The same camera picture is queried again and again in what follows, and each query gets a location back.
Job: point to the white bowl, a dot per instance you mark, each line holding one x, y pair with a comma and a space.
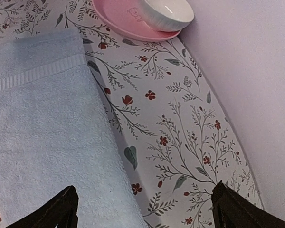
166, 15

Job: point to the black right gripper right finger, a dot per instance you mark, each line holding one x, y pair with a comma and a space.
230, 210

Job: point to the light blue towel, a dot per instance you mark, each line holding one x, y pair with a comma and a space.
55, 135

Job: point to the pink plate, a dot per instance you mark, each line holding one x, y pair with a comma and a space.
123, 17

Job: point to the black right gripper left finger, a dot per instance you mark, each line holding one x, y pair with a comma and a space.
50, 210

